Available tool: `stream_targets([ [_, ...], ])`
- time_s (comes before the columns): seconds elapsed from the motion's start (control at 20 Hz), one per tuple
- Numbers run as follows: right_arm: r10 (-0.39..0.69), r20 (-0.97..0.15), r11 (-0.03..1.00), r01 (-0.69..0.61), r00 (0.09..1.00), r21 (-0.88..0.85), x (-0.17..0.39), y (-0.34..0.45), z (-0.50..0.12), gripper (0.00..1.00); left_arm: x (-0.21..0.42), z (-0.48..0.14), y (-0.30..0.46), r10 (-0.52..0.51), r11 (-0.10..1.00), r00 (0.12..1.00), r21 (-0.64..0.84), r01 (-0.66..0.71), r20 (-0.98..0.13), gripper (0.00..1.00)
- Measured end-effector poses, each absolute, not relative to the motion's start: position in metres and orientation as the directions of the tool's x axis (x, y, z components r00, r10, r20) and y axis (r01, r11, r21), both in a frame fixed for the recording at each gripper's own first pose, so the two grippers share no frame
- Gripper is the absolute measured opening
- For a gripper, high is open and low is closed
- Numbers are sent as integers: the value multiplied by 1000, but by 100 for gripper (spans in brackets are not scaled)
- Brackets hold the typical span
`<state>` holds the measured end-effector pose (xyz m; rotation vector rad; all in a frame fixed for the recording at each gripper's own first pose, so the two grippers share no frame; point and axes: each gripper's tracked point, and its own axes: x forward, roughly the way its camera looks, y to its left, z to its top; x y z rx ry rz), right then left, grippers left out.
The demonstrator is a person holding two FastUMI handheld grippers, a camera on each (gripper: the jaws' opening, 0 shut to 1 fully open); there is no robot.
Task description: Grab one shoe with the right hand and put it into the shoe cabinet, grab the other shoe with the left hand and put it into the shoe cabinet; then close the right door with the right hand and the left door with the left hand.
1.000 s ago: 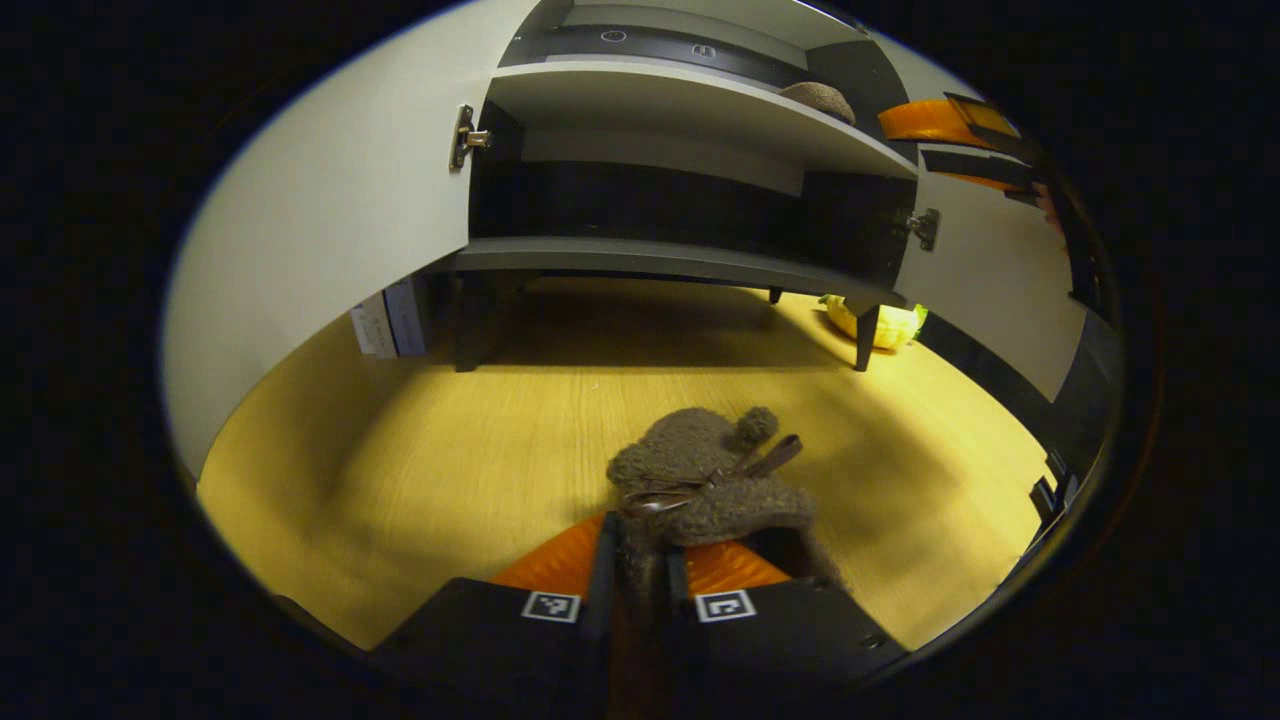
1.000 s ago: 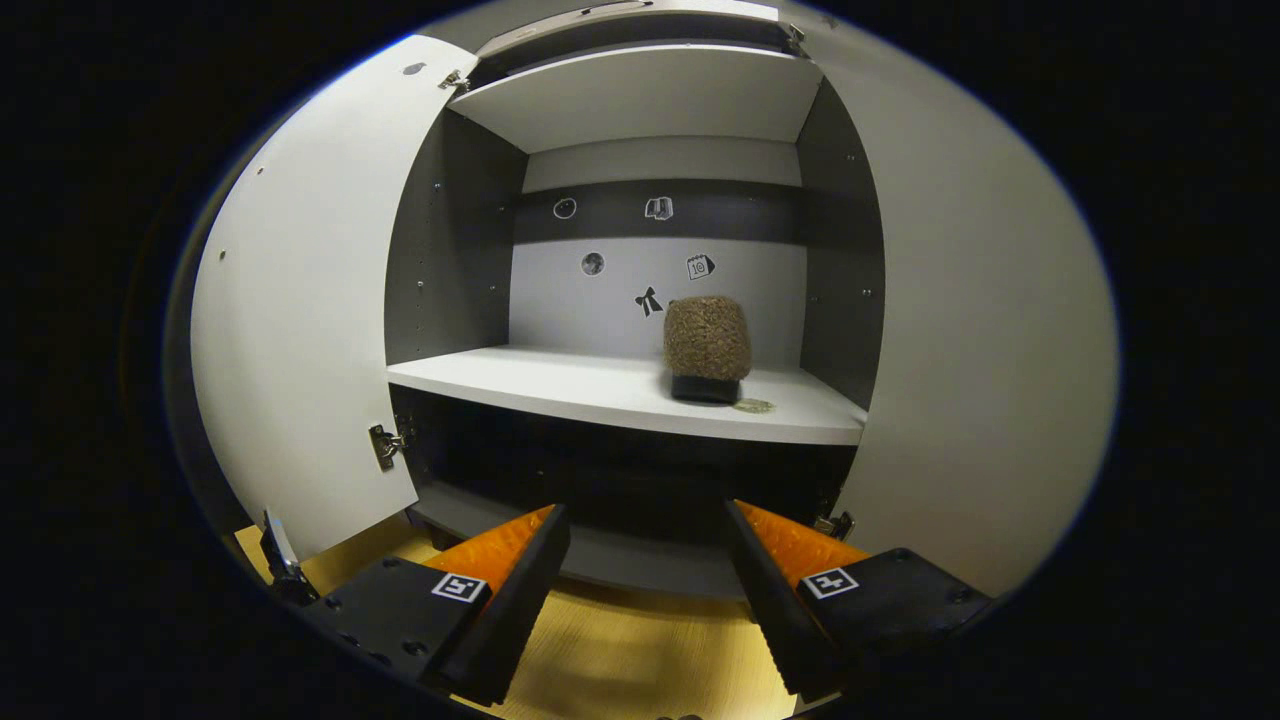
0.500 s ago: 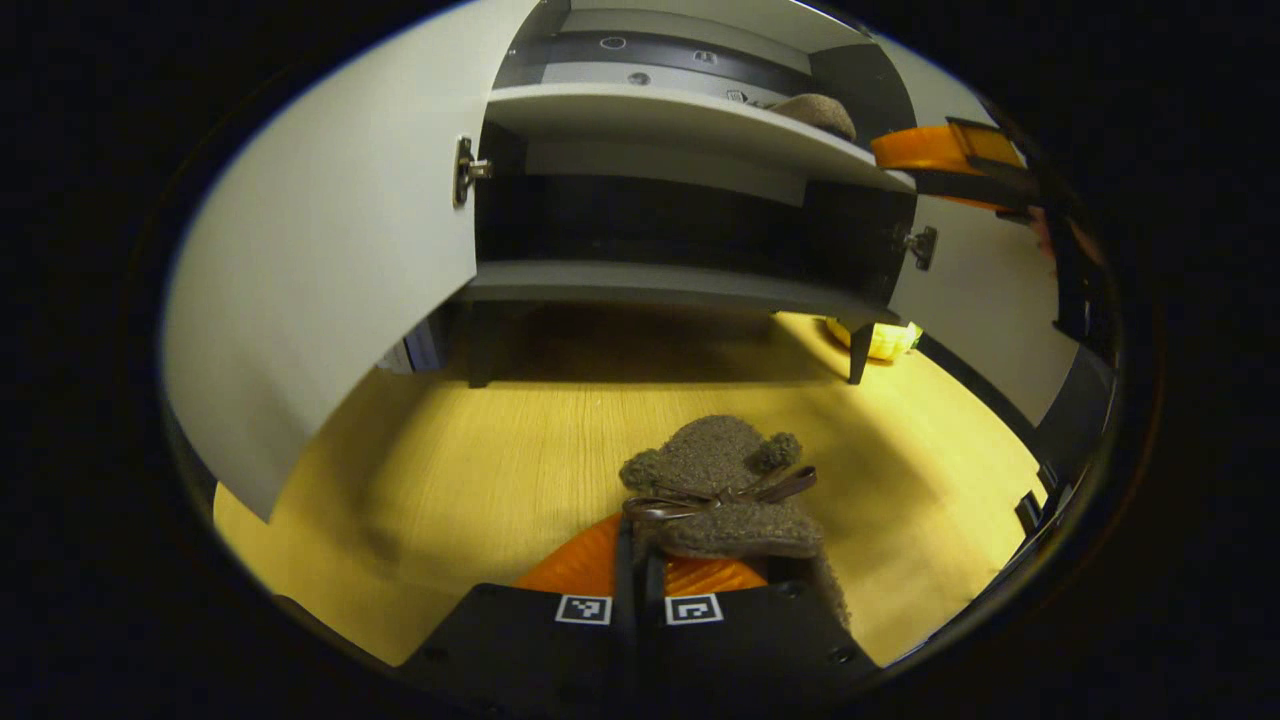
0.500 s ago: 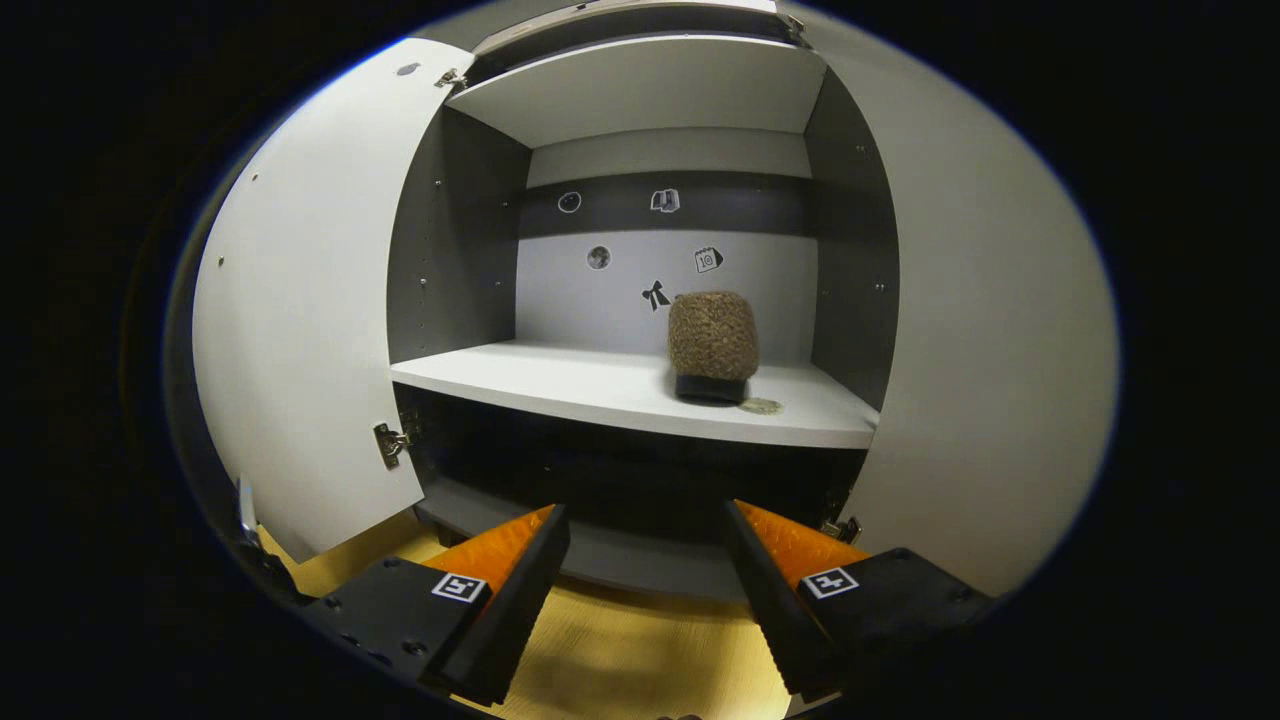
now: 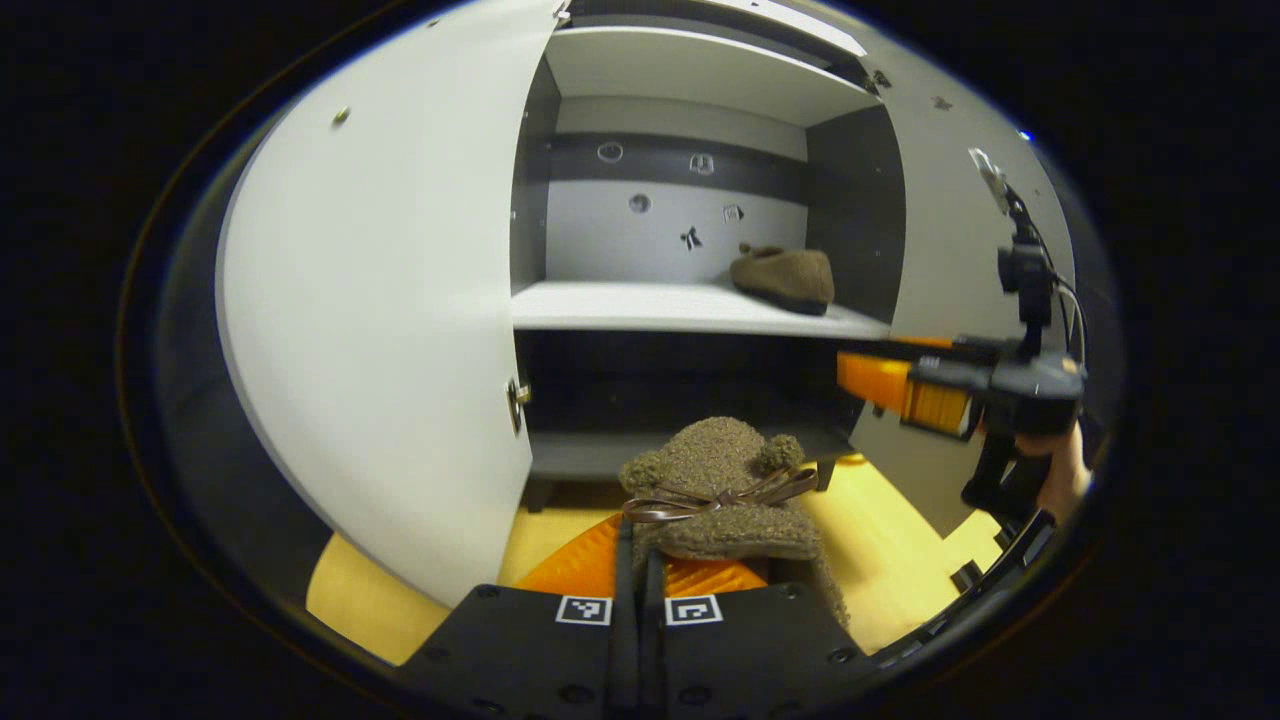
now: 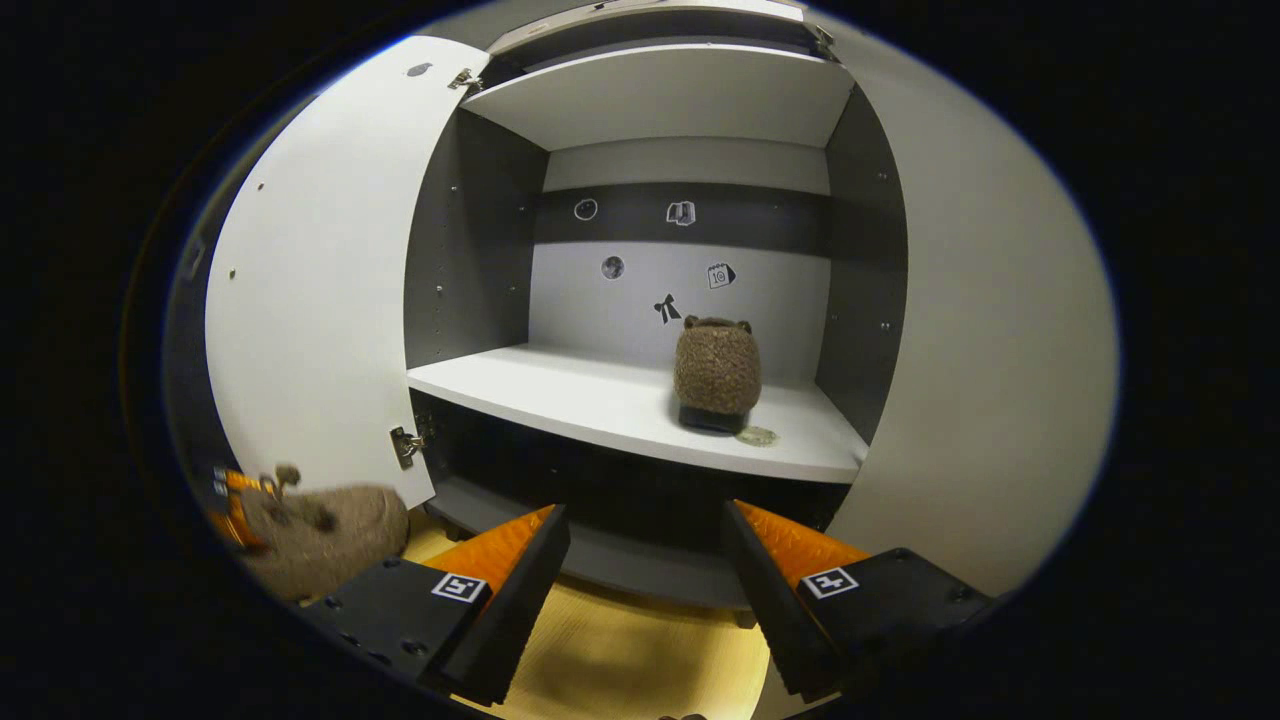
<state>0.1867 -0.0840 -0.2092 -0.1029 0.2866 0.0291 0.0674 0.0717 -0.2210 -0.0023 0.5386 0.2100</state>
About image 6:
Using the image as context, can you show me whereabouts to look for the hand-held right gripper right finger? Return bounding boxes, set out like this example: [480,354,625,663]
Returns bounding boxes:
[722,498,996,701]

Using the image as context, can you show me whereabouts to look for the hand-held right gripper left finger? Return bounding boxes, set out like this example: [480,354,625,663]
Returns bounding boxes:
[300,503,573,707]

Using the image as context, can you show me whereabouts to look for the brown fuzzy shoe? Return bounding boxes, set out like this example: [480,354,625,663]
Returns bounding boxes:
[673,316,763,436]
[240,465,411,603]

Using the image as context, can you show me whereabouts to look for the white shoe cabinet door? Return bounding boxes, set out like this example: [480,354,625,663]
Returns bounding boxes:
[205,35,491,511]
[805,10,1119,601]

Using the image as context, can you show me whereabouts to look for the white cabinet shelf board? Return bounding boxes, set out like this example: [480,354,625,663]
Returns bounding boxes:
[460,45,858,153]
[407,344,869,485]

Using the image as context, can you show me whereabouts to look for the grey white shoe cabinet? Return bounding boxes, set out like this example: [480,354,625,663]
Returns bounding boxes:
[403,0,911,613]

